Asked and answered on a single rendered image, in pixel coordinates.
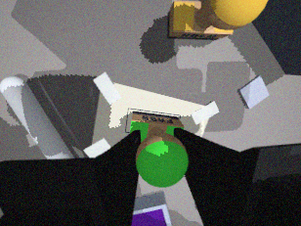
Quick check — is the cream paper card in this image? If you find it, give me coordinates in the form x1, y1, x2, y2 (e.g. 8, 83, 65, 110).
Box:
83, 72, 219, 158

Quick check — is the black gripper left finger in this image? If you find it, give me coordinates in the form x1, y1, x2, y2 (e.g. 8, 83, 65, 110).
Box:
0, 130, 141, 226

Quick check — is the purple ink pad in grey tray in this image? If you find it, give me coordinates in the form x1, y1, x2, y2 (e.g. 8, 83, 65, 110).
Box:
131, 192, 173, 226

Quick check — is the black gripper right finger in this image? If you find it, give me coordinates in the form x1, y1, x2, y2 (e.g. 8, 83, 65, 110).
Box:
174, 128, 301, 226

